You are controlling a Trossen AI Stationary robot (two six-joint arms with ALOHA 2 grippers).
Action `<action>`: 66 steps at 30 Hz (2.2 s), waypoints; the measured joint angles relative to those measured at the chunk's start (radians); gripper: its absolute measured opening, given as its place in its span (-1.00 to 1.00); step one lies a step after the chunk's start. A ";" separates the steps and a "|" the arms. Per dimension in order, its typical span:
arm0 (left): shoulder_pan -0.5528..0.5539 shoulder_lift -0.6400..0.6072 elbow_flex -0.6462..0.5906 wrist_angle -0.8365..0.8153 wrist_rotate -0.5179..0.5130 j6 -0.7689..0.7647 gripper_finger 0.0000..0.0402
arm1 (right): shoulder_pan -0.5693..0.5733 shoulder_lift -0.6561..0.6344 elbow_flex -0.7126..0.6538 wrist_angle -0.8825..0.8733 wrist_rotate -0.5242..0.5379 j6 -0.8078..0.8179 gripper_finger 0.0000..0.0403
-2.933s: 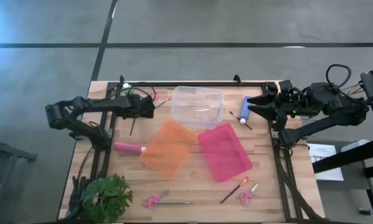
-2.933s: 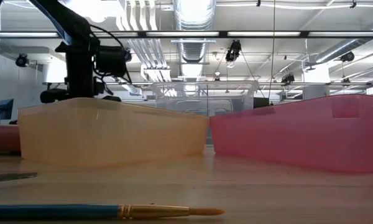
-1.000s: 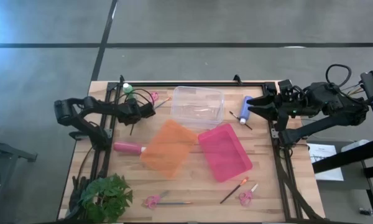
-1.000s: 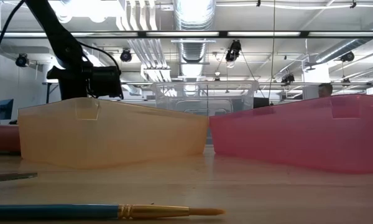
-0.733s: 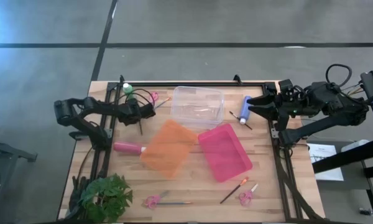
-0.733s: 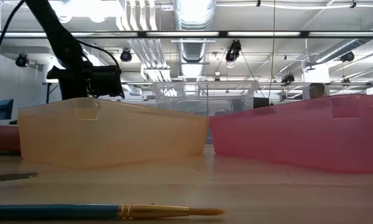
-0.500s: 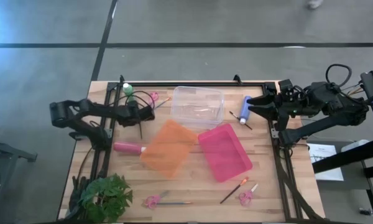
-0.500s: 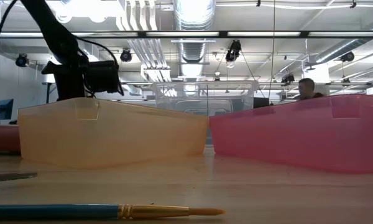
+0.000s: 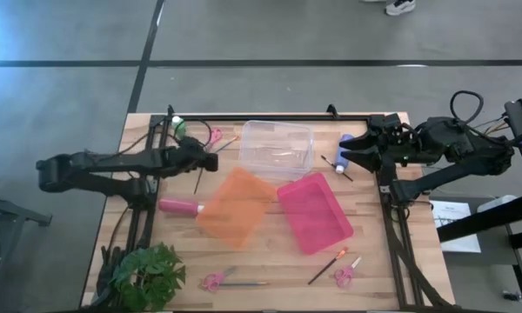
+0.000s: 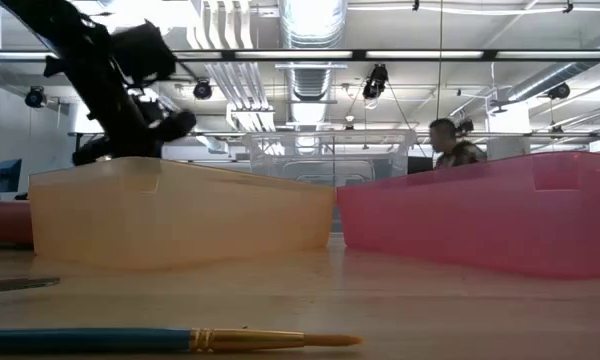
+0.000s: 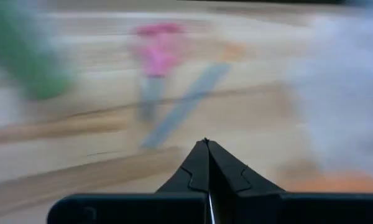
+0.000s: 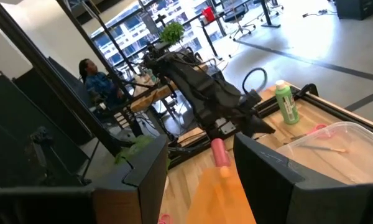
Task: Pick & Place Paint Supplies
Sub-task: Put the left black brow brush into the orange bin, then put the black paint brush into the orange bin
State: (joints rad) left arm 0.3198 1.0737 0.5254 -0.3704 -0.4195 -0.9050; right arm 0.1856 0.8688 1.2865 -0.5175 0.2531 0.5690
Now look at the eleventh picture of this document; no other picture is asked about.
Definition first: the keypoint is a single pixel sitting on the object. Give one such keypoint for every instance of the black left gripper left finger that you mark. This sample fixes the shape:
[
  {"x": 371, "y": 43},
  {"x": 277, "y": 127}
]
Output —
[{"x": 192, "y": 174}]

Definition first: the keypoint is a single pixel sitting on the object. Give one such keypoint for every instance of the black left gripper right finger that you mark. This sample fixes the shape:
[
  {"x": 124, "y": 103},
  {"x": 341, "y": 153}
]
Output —
[{"x": 236, "y": 177}]

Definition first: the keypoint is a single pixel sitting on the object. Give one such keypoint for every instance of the thin paintbrush with orange tip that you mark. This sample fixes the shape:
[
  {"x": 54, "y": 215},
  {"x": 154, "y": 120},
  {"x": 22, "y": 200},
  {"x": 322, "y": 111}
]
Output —
[{"x": 186, "y": 105}]

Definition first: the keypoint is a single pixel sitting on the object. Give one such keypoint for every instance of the purple paint bottle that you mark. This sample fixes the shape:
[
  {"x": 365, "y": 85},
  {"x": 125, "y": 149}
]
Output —
[{"x": 345, "y": 77}]

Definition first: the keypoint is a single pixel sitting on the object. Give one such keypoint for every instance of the green paint bottle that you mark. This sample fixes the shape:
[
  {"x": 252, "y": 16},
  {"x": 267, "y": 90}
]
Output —
[{"x": 28, "y": 56}]

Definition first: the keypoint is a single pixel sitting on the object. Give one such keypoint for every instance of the translucent orange plastic bin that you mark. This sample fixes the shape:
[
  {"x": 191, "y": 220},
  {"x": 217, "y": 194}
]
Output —
[{"x": 345, "y": 183}]

